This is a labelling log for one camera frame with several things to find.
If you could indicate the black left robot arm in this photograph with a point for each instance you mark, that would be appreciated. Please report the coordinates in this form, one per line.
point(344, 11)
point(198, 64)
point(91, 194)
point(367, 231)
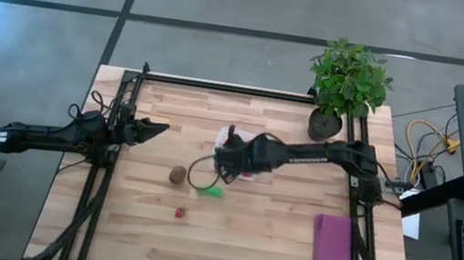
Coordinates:
point(42, 138)

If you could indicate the potted green plant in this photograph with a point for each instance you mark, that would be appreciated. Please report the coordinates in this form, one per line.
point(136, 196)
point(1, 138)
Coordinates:
point(345, 82)

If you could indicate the clear plastic tupperware container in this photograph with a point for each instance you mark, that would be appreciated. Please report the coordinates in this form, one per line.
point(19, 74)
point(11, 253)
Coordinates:
point(222, 138)

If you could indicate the green toy cucumber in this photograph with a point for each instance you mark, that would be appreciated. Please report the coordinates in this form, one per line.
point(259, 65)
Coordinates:
point(211, 191)

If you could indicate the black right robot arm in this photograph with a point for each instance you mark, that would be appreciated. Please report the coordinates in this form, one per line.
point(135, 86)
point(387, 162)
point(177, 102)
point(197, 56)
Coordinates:
point(311, 155)

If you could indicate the purple folded cloth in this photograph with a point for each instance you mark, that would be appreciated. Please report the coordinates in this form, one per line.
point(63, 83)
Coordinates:
point(332, 251)

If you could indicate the black aluminium table frame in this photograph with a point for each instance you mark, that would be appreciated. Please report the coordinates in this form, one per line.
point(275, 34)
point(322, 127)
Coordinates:
point(220, 87)

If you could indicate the brown kiwi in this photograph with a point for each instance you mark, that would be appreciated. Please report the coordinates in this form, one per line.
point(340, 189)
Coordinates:
point(177, 175)

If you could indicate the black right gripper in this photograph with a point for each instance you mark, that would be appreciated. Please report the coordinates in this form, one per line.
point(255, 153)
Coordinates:
point(235, 156)

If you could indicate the white paper sheet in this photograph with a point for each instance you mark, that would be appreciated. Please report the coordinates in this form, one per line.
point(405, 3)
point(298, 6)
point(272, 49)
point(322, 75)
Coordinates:
point(411, 223)

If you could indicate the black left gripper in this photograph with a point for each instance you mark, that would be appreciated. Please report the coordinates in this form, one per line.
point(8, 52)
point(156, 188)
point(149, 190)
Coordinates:
point(132, 131)

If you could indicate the black support bar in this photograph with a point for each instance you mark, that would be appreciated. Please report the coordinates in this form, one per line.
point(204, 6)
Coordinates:
point(434, 196)

